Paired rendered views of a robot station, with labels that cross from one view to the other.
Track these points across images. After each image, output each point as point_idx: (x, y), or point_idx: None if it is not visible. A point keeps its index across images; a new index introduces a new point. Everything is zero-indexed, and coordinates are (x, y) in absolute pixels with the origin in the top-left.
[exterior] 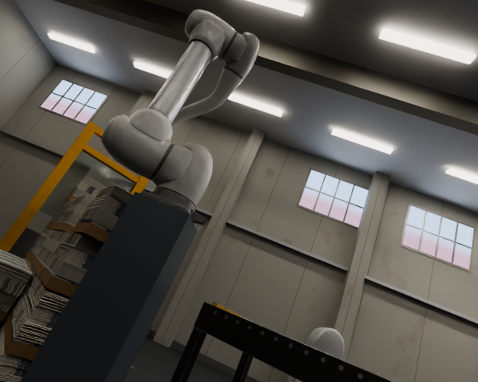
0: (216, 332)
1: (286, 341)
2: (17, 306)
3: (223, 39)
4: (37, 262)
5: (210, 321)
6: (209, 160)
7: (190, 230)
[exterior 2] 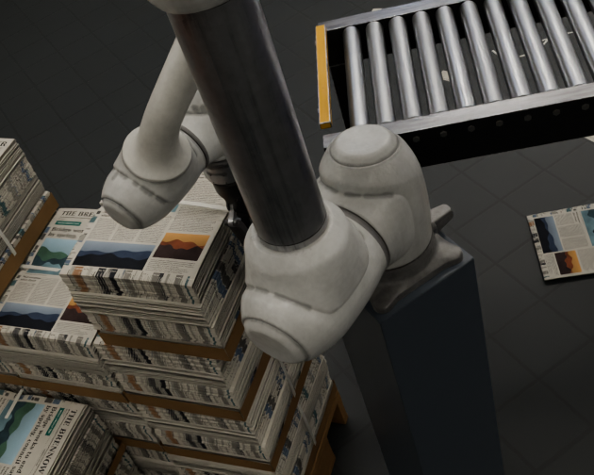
0: None
1: (517, 116)
2: (129, 431)
3: None
4: (6, 376)
5: None
6: (413, 156)
7: None
